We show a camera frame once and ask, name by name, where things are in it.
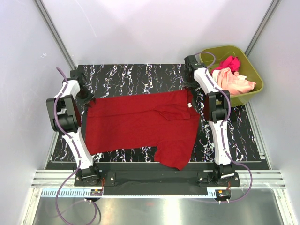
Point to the aluminium corner post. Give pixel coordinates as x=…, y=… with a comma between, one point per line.
x=261, y=27
x=54, y=33

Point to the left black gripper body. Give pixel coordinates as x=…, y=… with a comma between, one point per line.
x=85, y=96

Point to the left aluminium corner post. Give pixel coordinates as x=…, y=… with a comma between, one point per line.
x=54, y=33

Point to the pink peach t-shirt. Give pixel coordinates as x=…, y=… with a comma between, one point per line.
x=235, y=83

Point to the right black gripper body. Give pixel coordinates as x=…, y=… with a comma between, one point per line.
x=189, y=82

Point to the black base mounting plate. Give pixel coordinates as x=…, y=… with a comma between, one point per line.
x=203, y=174

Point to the right aluminium corner post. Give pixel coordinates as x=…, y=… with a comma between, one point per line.
x=261, y=27

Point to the olive green plastic bin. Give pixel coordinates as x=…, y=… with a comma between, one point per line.
x=221, y=53

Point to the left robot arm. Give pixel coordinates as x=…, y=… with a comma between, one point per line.
x=65, y=119

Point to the aluminium frame rail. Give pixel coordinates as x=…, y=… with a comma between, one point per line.
x=271, y=179

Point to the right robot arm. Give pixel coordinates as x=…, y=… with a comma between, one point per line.
x=216, y=111

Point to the white slotted cable duct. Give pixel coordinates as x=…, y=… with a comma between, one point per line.
x=97, y=193

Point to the magenta t-shirt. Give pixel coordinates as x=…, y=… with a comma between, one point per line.
x=231, y=62

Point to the red t-shirt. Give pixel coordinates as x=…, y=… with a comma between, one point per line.
x=165, y=120

